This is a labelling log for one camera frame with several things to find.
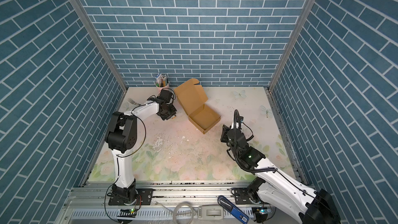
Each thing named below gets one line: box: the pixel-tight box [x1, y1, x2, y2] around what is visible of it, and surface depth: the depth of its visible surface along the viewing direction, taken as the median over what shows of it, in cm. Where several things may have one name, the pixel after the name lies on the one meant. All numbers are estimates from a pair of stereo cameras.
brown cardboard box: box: [174, 78, 222, 135], surface depth 103 cm
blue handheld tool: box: [217, 195, 250, 224], surface depth 69 cm
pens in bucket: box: [155, 72, 169, 88], surface depth 105 cm
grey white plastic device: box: [197, 205, 225, 221], surface depth 69 cm
